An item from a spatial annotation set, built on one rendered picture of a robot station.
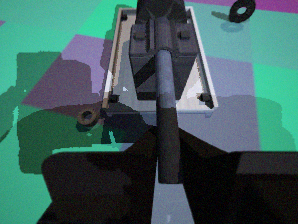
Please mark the dark grey metal shaft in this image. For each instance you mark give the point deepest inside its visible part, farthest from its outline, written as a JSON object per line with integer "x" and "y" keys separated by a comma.
{"x": 170, "y": 169}

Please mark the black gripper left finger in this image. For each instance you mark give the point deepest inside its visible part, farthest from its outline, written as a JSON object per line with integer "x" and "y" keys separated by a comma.
{"x": 131, "y": 172}

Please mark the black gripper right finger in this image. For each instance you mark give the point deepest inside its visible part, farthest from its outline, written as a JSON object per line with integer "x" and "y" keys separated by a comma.
{"x": 215, "y": 180}

